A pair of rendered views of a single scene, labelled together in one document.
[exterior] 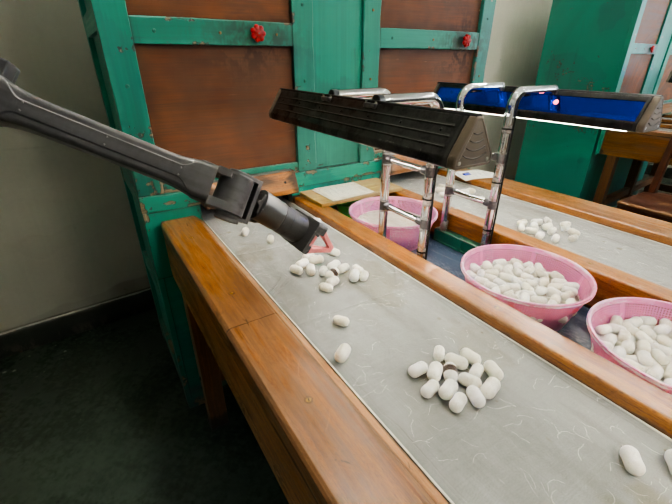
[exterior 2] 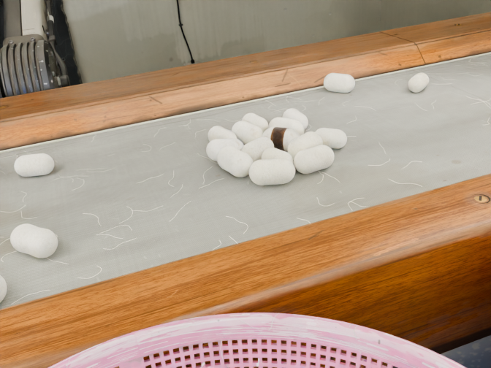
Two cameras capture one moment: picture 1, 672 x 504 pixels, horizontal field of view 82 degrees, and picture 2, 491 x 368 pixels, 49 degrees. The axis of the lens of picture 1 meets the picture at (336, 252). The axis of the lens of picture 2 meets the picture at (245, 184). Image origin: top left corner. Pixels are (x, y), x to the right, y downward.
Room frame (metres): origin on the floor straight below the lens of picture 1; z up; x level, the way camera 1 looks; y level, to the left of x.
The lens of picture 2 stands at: (0.52, -0.62, 0.94)
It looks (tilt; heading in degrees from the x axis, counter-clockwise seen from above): 28 degrees down; 105
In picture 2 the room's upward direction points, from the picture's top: 5 degrees counter-clockwise
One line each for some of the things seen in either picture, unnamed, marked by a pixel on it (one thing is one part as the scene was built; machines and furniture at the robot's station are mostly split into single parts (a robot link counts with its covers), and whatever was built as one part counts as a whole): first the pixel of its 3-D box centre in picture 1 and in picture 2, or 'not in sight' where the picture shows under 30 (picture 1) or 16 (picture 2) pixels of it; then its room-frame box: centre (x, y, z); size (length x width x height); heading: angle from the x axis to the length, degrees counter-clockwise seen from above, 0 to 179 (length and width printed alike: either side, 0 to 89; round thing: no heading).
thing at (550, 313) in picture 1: (520, 289); not in sight; (0.72, -0.41, 0.72); 0.27 x 0.27 x 0.10
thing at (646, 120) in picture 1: (522, 101); not in sight; (1.10, -0.50, 1.08); 0.62 x 0.08 x 0.07; 32
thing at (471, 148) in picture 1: (349, 116); not in sight; (0.80, -0.03, 1.08); 0.62 x 0.08 x 0.07; 32
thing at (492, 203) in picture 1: (492, 171); not in sight; (1.05, -0.43, 0.90); 0.20 x 0.19 x 0.45; 32
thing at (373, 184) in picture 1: (351, 191); not in sight; (1.28, -0.05, 0.77); 0.33 x 0.15 x 0.01; 122
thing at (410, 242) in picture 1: (391, 224); not in sight; (1.09, -0.17, 0.72); 0.27 x 0.27 x 0.10
